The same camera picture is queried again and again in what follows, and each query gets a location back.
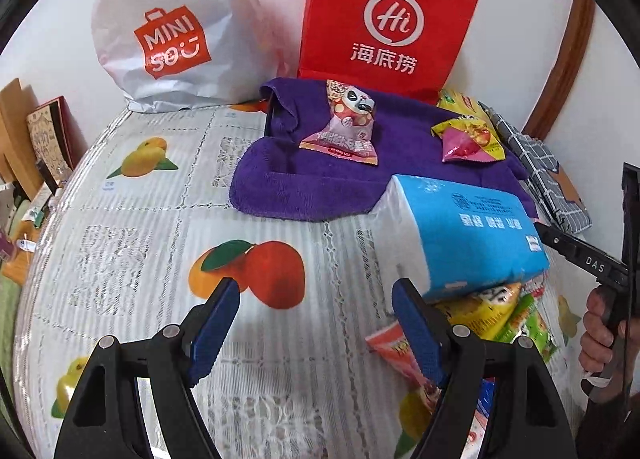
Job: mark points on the red paper bag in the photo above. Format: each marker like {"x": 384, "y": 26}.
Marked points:
{"x": 390, "y": 14}

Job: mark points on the person's right hand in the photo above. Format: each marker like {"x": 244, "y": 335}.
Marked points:
{"x": 597, "y": 339}

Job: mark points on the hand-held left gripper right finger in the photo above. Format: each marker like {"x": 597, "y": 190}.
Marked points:
{"x": 419, "y": 334}

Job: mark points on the wooden headboard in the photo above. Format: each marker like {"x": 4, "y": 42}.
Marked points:
{"x": 15, "y": 139}

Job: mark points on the fruit print tablecloth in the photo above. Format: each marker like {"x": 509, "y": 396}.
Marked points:
{"x": 150, "y": 239}

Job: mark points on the yellow chips bag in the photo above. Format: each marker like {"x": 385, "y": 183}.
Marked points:
{"x": 460, "y": 104}

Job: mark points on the person's right forearm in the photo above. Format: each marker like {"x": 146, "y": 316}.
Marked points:
{"x": 612, "y": 424}

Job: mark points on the yellow pink snack packet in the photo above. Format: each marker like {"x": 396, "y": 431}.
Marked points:
{"x": 467, "y": 141}

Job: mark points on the purple towel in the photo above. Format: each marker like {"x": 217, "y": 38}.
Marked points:
{"x": 325, "y": 179}

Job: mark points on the wooden door frame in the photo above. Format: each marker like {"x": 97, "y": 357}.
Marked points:
{"x": 560, "y": 64}

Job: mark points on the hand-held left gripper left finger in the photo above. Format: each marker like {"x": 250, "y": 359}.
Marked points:
{"x": 216, "y": 334}

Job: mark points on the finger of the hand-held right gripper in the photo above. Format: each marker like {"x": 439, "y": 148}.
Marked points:
{"x": 580, "y": 251}

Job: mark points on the green snack packet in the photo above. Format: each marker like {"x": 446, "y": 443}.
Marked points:
{"x": 535, "y": 334}

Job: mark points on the red orange snack packet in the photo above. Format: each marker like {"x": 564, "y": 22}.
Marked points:
{"x": 400, "y": 346}

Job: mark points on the yellow brown snack packet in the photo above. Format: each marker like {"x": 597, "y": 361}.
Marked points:
{"x": 475, "y": 314}

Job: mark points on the pink panda snack packet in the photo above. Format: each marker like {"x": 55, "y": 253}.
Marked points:
{"x": 345, "y": 129}

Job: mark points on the small blue snack packet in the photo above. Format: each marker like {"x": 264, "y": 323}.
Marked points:
{"x": 481, "y": 404}

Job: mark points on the brown patterned box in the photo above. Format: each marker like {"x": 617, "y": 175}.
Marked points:
{"x": 50, "y": 139}

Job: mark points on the blue tissue pack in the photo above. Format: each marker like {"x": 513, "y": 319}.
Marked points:
{"x": 450, "y": 239}

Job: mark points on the grey checked star cloth bag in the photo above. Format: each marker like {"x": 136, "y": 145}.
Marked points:
{"x": 550, "y": 179}

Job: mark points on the white plastic shopping bag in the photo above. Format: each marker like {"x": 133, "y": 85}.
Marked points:
{"x": 175, "y": 39}

